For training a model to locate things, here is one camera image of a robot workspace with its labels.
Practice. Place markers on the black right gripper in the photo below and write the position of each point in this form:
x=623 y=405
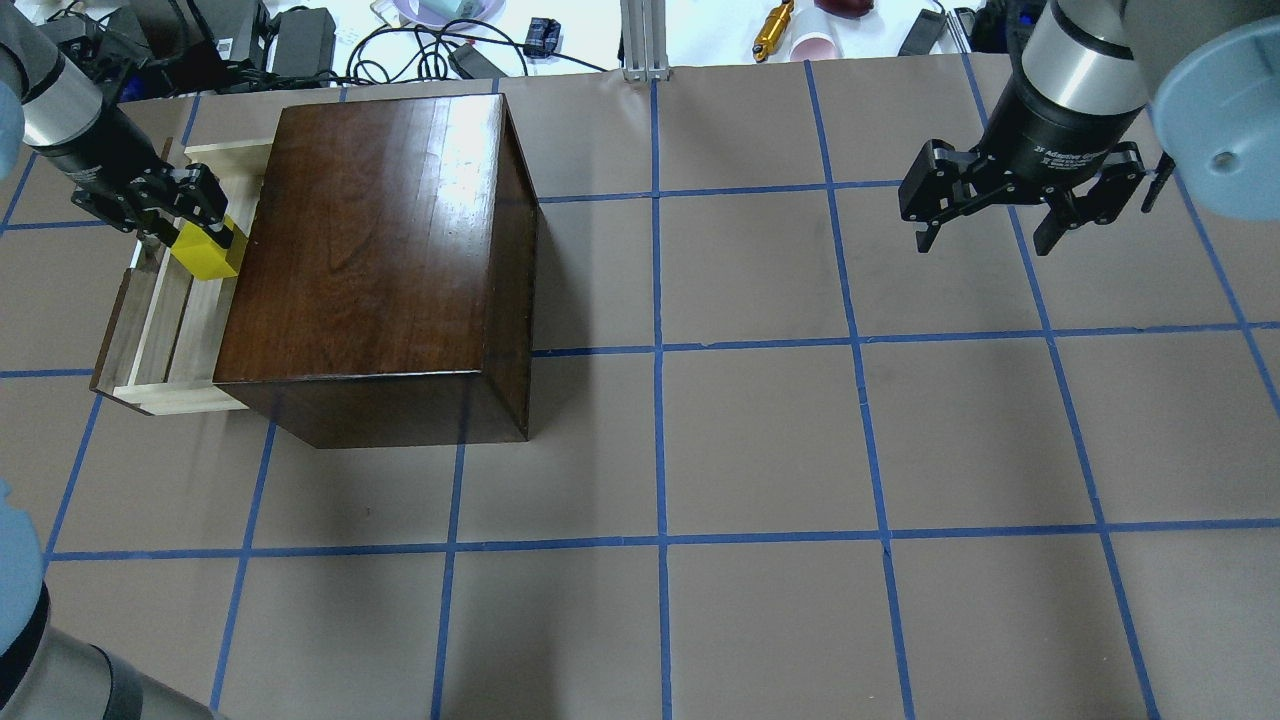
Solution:
x=1055 y=136

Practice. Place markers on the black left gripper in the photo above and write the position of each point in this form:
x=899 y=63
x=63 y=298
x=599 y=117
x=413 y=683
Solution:
x=93 y=152

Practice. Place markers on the yellow block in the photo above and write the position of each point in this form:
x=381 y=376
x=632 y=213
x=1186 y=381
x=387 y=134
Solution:
x=201 y=255

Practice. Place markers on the light wood drawer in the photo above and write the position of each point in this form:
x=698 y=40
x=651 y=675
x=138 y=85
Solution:
x=163 y=339

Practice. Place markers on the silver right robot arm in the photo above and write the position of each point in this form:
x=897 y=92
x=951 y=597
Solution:
x=1205 y=70

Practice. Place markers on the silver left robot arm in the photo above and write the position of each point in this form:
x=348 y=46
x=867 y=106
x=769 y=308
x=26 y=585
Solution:
x=50 y=105

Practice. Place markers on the dark wooden drawer box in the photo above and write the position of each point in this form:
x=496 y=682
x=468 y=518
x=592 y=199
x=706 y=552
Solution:
x=386 y=294

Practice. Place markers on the black power adapter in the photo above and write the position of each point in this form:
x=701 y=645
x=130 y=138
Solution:
x=304 y=41

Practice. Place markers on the pink cup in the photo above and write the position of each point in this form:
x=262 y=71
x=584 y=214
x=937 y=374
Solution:
x=813 y=46

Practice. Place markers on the gold metal cylinder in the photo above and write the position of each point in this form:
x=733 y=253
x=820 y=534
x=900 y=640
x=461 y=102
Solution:
x=771 y=31

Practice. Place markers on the purple plate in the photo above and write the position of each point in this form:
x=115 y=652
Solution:
x=436 y=14

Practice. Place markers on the aluminium frame post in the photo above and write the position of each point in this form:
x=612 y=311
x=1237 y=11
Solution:
x=644 y=41

